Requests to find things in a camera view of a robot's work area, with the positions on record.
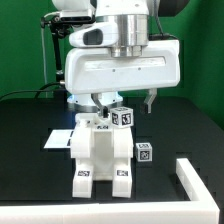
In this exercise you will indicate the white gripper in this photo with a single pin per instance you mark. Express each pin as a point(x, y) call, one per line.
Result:
point(94, 71)

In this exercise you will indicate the white U-shaped fence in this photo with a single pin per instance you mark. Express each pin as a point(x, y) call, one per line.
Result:
point(200, 209)

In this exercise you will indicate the white chair back frame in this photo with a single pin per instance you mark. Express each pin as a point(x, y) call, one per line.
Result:
point(82, 139)

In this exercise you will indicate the grey mounted camera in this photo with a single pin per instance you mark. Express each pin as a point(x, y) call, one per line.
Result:
point(76, 15)

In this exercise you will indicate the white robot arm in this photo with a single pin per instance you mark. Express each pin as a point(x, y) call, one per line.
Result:
point(113, 50)

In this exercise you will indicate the white tagged cube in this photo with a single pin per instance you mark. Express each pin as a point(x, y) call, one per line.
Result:
point(144, 152)
point(122, 117)

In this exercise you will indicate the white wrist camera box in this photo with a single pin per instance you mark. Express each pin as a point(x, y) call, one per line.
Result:
point(102, 34)

